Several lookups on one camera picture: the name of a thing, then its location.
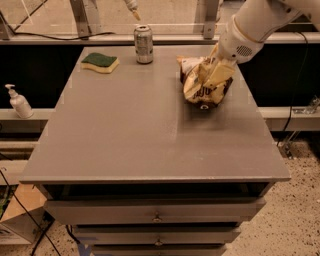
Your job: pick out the metal frame post right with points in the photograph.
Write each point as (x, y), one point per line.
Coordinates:
(207, 14)

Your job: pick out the brown chip bag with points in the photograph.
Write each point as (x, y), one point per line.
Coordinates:
(193, 72)

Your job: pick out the green yellow sponge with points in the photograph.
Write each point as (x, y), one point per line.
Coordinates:
(100, 63)

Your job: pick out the metal frame post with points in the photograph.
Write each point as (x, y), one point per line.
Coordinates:
(86, 17)
(207, 14)

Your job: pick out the silver soda can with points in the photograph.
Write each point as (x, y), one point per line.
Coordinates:
(143, 40)

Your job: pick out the top drawer knob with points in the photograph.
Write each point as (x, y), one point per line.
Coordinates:
(157, 219)

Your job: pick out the grey drawer cabinet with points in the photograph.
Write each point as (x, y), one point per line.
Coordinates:
(122, 147)

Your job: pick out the metal frame post left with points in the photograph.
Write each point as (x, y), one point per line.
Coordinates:
(86, 17)

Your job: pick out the drawer knob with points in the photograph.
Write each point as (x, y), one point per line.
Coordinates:
(158, 242)
(157, 219)

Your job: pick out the white pump bottle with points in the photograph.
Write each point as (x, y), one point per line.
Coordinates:
(19, 103)

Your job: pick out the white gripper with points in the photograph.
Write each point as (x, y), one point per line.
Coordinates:
(235, 45)

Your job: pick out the middle drawer knob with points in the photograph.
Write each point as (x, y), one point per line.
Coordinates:
(158, 242)

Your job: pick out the white nozzle with tan tip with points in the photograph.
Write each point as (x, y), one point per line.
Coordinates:
(132, 6)

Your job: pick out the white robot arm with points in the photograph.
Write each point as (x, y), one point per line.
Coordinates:
(248, 29)

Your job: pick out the cardboard box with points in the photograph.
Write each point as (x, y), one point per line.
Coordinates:
(19, 223)

